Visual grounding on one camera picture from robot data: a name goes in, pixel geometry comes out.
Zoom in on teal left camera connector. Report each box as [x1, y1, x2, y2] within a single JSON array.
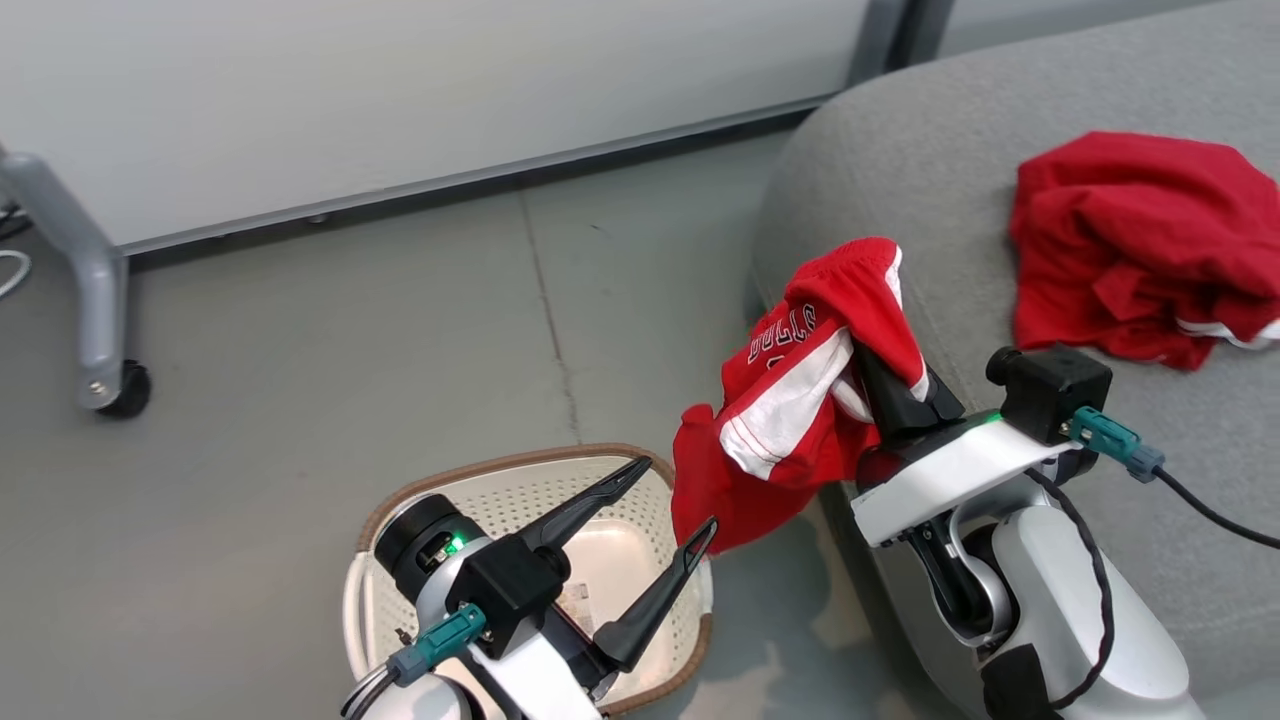
[[387, 602, 489, 689]]

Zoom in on black right camera cable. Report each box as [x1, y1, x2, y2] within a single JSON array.
[[1150, 468, 1280, 552]]

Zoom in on grey fabric sofa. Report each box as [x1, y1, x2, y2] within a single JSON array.
[[750, 0, 1280, 720]]

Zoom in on plain red garment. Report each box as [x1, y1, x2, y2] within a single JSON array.
[[1007, 130, 1280, 374]]

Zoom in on black caster wheel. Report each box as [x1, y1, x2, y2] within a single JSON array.
[[96, 359, 154, 420]]

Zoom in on white partition panel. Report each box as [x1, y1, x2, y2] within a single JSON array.
[[0, 0, 906, 259]]

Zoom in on grey partition leg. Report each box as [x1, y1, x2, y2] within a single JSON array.
[[0, 150, 133, 413]]

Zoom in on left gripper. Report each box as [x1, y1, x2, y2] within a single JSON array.
[[373, 456, 720, 720]]

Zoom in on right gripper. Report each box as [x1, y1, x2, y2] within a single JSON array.
[[850, 340, 1079, 549]]

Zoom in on left camera cable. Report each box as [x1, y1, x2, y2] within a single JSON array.
[[339, 664, 401, 720]]

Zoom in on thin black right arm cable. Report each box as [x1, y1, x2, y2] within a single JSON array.
[[1022, 468, 1117, 713]]

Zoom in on red and white shorts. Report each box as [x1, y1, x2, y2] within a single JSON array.
[[669, 236, 933, 557]]

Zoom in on teal right camera connector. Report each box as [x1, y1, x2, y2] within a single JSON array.
[[1061, 404, 1167, 484]]

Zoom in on white laundry basket brown rim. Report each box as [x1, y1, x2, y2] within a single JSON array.
[[342, 443, 717, 717]]

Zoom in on teal camera connector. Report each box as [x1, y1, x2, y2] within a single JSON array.
[[1061, 404, 1167, 484], [387, 602, 489, 689]]

